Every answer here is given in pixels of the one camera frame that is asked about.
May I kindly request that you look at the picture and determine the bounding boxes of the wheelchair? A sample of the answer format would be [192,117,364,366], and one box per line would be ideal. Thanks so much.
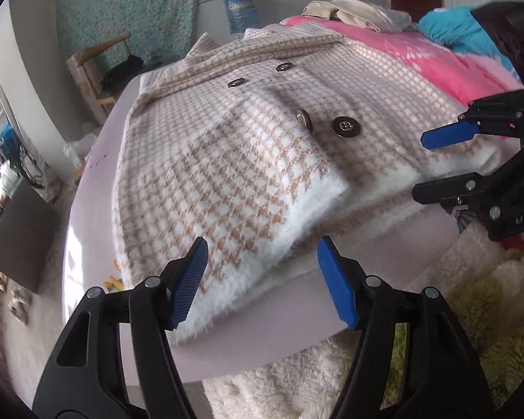
[17,140,49,190]

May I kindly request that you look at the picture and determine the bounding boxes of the pair of slippers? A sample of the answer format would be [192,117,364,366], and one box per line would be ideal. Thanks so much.
[6,288,31,324]

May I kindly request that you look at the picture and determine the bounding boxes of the grey cloth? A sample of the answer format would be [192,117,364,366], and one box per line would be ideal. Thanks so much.
[382,4,413,31]

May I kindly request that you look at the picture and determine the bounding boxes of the blue water jug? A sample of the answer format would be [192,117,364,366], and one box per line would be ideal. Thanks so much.
[224,0,260,36]

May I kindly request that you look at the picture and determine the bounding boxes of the wooden chair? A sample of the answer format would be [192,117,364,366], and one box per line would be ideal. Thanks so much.
[66,32,134,118]

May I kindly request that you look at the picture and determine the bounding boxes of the pink floral blanket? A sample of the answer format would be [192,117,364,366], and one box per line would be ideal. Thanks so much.
[279,14,524,140]

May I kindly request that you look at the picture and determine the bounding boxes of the beige houndstooth fuzzy coat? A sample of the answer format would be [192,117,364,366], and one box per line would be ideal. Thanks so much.
[112,24,503,343]

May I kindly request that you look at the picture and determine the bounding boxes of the turquoise cloth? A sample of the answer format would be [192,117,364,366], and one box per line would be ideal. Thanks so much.
[418,6,514,68]

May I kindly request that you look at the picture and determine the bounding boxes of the green shaggy rug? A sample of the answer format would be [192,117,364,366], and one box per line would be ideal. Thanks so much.
[388,249,524,406]

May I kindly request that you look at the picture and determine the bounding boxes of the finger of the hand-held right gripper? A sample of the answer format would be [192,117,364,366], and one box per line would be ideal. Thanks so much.
[420,91,524,151]
[412,172,507,206]

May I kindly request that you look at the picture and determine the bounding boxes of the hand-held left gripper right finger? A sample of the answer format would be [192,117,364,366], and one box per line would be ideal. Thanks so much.
[316,235,496,419]

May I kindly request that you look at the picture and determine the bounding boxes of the black cloth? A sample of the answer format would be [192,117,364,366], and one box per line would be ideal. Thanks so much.
[101,54,144,88]

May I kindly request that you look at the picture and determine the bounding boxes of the beige clothes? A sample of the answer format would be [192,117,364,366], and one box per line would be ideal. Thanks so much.
[302,0,394,32]

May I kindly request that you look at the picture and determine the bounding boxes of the teal floral hanging cloth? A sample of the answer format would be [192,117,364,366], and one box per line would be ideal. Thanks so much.
[56,0,212,64]

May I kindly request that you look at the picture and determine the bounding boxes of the white plastic bag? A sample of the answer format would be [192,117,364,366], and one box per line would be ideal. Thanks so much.
[63,133,97,182]

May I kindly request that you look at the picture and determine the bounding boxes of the bed with lavender sheet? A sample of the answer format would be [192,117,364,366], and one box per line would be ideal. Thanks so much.
[63,26,464,382]

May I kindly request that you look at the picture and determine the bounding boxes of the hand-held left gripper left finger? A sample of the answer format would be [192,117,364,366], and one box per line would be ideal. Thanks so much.
[32,236,209,419]

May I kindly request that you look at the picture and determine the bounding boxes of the white fluffy blanket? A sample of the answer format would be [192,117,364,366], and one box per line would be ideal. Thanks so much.
[203,218,524,419]

